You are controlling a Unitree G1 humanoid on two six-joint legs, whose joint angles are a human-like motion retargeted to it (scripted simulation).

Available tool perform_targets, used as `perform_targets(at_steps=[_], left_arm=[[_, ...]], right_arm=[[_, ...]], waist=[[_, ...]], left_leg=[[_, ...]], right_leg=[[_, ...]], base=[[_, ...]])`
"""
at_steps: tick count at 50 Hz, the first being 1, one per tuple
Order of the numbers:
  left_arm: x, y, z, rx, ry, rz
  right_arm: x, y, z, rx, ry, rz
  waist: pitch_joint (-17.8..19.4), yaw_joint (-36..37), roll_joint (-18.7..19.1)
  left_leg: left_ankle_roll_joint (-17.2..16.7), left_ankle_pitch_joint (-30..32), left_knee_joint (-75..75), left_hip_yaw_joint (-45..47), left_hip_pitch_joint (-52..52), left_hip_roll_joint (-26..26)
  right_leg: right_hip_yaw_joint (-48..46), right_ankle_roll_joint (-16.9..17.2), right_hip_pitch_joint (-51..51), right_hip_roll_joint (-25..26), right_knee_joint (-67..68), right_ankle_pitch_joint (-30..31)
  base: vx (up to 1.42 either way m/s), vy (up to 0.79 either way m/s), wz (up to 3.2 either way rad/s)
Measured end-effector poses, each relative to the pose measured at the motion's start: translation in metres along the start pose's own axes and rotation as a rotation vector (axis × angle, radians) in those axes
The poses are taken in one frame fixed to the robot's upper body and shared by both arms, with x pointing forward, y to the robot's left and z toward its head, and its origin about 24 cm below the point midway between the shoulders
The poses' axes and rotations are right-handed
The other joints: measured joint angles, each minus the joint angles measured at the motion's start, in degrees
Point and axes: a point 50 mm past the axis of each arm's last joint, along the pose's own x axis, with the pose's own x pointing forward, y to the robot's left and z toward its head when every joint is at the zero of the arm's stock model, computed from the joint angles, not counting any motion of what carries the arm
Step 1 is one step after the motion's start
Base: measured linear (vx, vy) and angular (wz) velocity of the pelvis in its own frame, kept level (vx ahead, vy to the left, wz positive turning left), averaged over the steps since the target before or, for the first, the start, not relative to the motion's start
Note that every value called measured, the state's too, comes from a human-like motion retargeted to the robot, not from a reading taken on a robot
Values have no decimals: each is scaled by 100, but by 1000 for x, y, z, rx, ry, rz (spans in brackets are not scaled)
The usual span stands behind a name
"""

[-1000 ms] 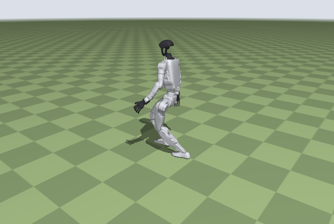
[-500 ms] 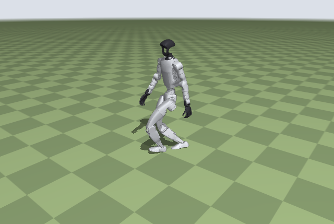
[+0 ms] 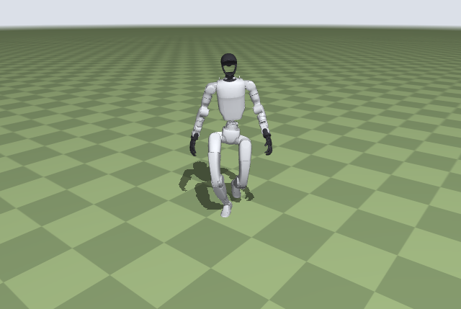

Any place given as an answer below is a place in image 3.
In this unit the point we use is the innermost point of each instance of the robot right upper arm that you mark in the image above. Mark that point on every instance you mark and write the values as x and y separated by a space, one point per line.
206 98

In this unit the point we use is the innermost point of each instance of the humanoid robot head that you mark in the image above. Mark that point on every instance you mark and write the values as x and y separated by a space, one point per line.
227 60

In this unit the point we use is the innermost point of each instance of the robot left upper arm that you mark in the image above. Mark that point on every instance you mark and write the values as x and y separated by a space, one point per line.
250 86

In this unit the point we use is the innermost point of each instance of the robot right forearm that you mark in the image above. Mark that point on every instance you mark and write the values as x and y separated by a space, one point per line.
198 123

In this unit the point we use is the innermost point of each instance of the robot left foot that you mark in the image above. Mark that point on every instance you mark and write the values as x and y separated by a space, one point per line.
235 192

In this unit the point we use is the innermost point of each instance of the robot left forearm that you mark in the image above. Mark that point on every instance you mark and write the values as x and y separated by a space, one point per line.
262 120

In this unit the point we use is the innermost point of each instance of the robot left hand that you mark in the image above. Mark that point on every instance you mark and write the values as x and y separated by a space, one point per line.
268 141

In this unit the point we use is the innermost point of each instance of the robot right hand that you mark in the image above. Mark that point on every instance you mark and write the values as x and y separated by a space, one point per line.
192 143

